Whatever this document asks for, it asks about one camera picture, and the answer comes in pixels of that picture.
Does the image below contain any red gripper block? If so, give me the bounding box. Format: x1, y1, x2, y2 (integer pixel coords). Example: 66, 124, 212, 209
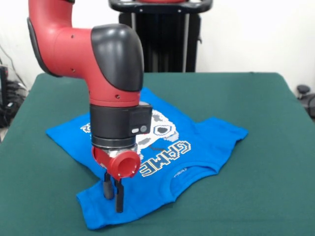
92, 147, 140, 214

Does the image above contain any blue printed shirt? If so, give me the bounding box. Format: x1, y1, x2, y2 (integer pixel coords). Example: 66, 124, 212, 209
45, 87, 249, 231

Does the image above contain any black upright stand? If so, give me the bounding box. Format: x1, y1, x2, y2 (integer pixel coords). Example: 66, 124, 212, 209
0, 65, 9, 110

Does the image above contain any dark green table cloth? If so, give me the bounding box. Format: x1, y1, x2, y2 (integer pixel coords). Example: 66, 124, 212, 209
0, 72, 315, 236

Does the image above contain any grey chair base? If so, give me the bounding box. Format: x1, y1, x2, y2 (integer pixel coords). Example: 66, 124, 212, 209
296, 84, 315, 121

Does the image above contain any black cable bundle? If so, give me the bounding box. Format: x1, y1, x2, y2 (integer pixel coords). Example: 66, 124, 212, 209
0, 81, 28, 128

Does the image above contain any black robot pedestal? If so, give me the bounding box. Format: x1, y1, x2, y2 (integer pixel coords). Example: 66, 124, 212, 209
109, 0, 214, 73

